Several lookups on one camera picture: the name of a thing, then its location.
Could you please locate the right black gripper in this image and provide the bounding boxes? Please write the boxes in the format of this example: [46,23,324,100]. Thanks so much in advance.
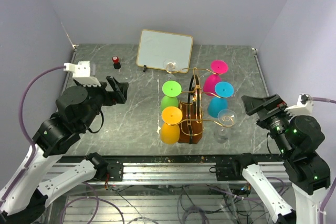
[242,92,295,156]

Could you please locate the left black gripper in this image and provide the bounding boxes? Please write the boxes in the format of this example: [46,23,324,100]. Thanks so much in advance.
[73,74,128,130]

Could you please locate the clear wine glass front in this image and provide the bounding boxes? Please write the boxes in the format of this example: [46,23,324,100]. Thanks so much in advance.
[214,109,237,144]

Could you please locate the clear wine glass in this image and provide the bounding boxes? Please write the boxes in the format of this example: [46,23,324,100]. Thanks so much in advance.
[163,59,181,81]
[214,109,237,144]

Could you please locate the orange wine glass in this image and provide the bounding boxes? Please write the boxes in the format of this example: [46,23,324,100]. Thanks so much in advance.
[160,106,183,145]

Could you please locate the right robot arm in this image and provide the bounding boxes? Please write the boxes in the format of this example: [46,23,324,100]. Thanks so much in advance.
[210,94,335,223]

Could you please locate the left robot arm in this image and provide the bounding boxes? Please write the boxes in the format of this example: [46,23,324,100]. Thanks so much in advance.
[1,76,129,223]

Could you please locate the blue wine glass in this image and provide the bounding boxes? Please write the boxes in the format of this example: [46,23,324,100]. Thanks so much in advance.
[207,81,234,118]

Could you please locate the green wine glass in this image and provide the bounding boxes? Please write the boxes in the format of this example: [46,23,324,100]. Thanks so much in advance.
[160,80,182,112]

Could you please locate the clear wine glass back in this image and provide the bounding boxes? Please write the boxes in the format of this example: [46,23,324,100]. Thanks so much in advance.
[163,59,181,81]

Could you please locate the pink wine glass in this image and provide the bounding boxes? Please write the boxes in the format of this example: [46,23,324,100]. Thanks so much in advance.
[203,60,229,97]

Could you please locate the red black stamp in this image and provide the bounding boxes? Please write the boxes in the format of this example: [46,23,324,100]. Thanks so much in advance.
[112,56,121,70]

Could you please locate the gold framed whiteboard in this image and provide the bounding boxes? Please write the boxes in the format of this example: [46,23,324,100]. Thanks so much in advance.
[136,29,193,73]

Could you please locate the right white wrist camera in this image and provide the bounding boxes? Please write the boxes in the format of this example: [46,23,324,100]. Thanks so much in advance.
[285,93,314,116]

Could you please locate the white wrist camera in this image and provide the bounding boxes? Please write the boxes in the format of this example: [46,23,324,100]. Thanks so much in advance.
[64,61,101,87]
[285,93,314,116]

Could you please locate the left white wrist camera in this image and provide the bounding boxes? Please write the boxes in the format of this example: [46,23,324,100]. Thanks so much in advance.
[64,61,101,87]

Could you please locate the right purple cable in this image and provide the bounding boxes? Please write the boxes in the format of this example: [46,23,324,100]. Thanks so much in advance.
[311,97,336,104]

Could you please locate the purple cable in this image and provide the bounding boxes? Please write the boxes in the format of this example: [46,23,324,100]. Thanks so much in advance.
[0,66,66,209]
[311,97,336,104]

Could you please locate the gold wire glass rack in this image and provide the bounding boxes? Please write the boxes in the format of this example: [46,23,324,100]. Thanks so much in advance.
[177,67,219,145]

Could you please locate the aluminium frame rail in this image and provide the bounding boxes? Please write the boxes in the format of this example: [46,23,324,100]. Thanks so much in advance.
[42,162,289,185]

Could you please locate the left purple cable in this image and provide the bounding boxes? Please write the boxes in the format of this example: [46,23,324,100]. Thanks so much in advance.
[0,66,66,209]

